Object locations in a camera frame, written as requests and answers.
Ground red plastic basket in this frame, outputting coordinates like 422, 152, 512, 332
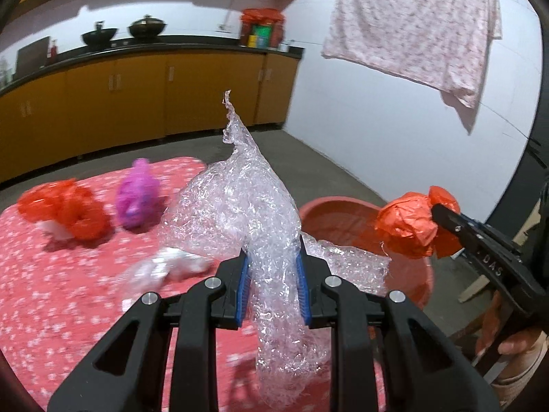
298, 196, 434, 310

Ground large clear bubble wrap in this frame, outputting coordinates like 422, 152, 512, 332
156, 90, 391, 406

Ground wooden lower kitchen cabinets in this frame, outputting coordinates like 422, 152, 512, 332
0, 49, 301, 185

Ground clear plastic bag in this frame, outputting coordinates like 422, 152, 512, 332
122, 247, 215, 293

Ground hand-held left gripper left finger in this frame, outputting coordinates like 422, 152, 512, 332
47, 251, 252, 412

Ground green and yellow box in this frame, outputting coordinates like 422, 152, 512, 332
248, 23, 271, 48

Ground red bag of goods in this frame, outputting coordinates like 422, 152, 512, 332
240, 8, 286, 48

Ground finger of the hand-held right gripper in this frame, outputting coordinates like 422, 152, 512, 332
455, 212, 515, 247
431, 203, 478, 246

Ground magenta plastic bag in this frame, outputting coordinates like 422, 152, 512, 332
116, 159, 161, 230

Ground dark cutting board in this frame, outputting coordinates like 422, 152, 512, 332
16, 36, 51, 69

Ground pink floral hanging cloth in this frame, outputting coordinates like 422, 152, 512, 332
322, 0, 502, 135

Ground small red plastic bag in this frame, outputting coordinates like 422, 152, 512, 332
374, 186, 463, 260

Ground black wok with lid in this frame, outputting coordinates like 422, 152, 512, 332
128, 15, 167, 39

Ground red floral tablecloth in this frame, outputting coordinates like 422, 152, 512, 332
0, 157, 387, 412

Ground person's right hand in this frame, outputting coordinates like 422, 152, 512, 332
475, 294, 549, 358

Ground black kitchen countertop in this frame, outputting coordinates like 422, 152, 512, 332
0, 34, 305, 95

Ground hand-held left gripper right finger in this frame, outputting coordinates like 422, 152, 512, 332
295, 236, 501, 412

